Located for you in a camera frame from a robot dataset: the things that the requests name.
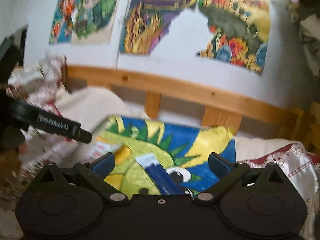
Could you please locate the blue white snack packet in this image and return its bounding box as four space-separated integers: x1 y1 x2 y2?
136 153 184 195

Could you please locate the colourful painted tray box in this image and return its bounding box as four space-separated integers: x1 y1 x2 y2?
93 116 236 197

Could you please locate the cream pillow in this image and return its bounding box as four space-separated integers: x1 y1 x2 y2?
55 87 148 132

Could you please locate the camouflage fabric pile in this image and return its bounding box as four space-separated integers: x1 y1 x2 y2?
289 0 319 79

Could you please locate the wooden bed frame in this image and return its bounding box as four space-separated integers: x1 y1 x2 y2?
62 65 319 154

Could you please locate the left cartoon wall drawing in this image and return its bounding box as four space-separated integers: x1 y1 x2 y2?
49 0 118 46

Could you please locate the right landscape wall drawing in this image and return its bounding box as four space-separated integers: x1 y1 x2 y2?
197 0 270 75

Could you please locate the middle swirly wall drawing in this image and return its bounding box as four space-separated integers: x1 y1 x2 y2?
119 0 197 55

